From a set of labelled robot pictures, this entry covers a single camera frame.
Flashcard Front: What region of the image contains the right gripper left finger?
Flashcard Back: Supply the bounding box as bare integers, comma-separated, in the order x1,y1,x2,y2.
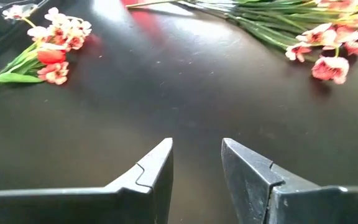
0,138,175,224

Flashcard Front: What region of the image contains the pink artificial flower spray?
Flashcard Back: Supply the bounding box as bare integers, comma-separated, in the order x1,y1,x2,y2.
178,0,358,85
0,2,93,93

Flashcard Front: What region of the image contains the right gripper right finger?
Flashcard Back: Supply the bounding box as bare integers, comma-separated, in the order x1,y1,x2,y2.
221,138,358,224

